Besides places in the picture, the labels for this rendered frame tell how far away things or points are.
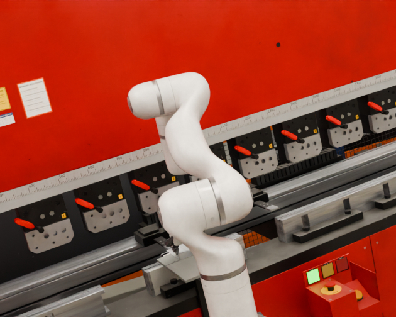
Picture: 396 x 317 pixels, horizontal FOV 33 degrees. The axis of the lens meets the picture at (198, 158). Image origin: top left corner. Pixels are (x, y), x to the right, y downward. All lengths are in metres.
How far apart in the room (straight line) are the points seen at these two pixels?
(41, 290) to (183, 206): 1.11
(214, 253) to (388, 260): 1.26
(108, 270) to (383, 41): 1.40
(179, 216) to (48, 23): 0.87
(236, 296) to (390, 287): 1.23
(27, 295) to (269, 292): 0.88
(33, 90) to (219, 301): 0.92
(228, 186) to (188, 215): 0.12
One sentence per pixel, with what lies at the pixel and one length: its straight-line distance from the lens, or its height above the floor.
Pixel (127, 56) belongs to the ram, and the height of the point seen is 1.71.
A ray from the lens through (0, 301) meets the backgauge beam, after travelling 2.55.
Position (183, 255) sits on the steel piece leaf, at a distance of 2.32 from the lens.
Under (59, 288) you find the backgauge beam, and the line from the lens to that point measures 2.57.
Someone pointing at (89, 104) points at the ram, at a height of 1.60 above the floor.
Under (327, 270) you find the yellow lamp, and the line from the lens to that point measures 2.47.
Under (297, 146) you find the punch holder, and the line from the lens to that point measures 2.53.
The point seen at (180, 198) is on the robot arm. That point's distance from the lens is 1.57.
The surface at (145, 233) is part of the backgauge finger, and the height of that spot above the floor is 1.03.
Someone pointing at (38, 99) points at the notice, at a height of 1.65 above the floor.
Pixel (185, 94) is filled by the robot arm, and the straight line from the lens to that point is 1.81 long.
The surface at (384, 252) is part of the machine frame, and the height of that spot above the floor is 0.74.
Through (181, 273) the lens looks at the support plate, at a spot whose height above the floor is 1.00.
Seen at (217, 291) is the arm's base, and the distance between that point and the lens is 1.65.
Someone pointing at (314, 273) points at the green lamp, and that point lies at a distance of 2.45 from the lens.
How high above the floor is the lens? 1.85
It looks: 13 degrees down
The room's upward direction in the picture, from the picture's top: 13 degrees counter-clockwise
